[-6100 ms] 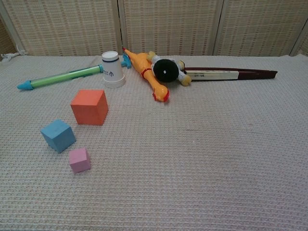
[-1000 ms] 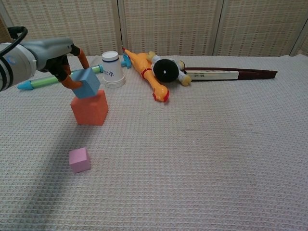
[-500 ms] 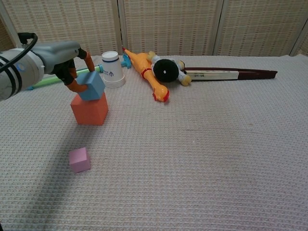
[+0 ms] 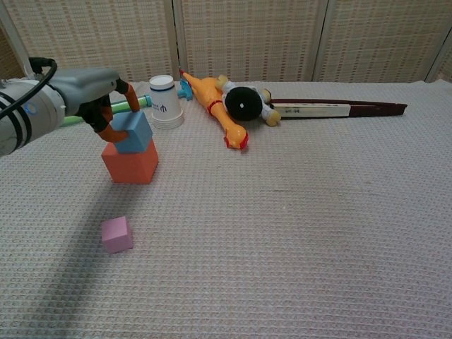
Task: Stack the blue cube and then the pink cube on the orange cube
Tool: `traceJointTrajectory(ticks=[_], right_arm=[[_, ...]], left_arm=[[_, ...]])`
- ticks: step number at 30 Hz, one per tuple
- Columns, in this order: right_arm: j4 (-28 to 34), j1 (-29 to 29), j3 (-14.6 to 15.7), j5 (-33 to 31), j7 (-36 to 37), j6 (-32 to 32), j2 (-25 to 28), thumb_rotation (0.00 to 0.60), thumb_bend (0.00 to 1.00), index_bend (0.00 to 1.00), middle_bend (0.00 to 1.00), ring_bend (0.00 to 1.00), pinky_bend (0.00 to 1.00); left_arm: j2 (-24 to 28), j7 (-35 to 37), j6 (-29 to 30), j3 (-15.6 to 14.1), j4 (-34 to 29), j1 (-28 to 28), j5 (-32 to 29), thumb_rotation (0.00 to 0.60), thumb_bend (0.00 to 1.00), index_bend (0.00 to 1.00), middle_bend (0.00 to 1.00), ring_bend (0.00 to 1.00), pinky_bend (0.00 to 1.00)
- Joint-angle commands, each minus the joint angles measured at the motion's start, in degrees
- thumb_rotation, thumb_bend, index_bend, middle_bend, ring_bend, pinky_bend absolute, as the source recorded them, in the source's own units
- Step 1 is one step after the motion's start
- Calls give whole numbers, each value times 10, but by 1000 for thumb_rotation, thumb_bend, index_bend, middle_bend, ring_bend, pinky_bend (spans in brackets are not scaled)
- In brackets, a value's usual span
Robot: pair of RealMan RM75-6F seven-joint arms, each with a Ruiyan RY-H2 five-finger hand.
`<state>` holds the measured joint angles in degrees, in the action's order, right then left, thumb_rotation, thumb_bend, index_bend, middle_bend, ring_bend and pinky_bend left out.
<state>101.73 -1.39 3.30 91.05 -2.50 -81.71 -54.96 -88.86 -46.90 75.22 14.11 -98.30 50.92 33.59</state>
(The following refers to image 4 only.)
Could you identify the left grey orange-fingered robot hand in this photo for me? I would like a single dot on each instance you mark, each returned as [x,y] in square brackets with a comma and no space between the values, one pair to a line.
[84,86]

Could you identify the blue foam cube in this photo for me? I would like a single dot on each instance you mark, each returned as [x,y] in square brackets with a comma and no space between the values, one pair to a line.
[136,132]

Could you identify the pink foam cube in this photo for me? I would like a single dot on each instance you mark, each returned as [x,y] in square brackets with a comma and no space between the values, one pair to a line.
[116,234]

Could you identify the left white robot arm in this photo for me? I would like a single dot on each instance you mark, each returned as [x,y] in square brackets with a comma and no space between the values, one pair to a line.
[39,116]

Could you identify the orange foam cube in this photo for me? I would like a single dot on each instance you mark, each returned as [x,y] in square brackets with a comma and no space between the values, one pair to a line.
[129,167]

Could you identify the woven folding screen panel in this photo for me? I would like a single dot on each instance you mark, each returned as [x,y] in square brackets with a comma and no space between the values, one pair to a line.
[250,39]
[443,67]
[95,35]
[8,60]
[381,39]

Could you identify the white paper cup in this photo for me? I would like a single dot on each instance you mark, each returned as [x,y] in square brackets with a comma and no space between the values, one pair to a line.
[166,104]

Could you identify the orange rubber chicken toy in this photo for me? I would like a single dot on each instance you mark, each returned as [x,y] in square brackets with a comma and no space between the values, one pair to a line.
[212,97]

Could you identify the black-haired plush doll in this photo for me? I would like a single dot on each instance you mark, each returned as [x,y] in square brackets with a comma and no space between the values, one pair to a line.
[243,102]

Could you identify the beige woven tablecloth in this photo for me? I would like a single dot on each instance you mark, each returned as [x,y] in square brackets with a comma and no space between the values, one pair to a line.
[265,229]

